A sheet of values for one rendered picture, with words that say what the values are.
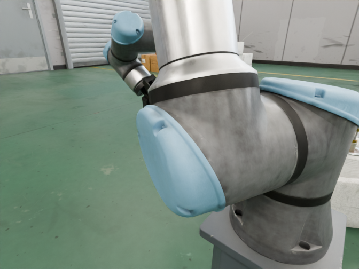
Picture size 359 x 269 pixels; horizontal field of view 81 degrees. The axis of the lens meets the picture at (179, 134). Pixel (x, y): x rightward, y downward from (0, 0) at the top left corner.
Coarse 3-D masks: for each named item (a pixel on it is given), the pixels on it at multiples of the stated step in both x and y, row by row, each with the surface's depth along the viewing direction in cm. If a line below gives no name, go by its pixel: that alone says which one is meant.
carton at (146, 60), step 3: (141, 54) 421; (144, 54) 418; (147, 54) 417; (150, 54) 418; (153, 54) 418; (144, 57) 417; (147, 57) 411; (144, 60) 420; (147, 60) 414; (150, 60) 414; (144, 63) 423; (147, 63) 416; (150, 63) 416; (144, 66) 425; (147, 66) 419; (150, 66) 418; (147, 69) 422; (150, 69) 420
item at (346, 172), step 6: (348, 156) 65; (354, 156) 64; (348, 162) 65; (354, 162) 65; (342, 168) 67; (348, 168) 66; (354, 168) 65; (342, 174) 67; (348, 174) 66; (354, 174) 66
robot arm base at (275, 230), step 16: (272, 192) 27; (240, 208) 34; (256, 208) 30; (272, 208) 28; (288, 208) 27; (304, 208) 27; (320, 208) 27; (240, 224) 32; (256, 224) 30; (272, 224) 28; (288, 224) 27; (304, 224) 27; (320, 224) 27; (256, 240) 30; (272, 240) 28; (288, 240) 28; (304, 240) 29; (320, 240) 28; (272, 256) 29; (288, 256) 28; (304, 256) 28; (320, 256) 29
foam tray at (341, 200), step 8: (336, 184) 65; (344, 184) 65; (352, 184) 64; (336, 192) 66; (344, 192) 66; (352, 192) 65; (336, 200) 67; (344, 200) 67; (352, 200) 66; (336, 208) 69; (344, 208) 68; (352, 208) 68; (352, 216) 69; (352, 224) 70
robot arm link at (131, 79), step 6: (138, 66) 61; (132, 72) 60; (138, 72) 60; (144, 72) 61; (126, 78) 61; (132, 78) 60; (138, 78) 60; (132, 84) 61; (138, 84) 61; (132, 90) 62
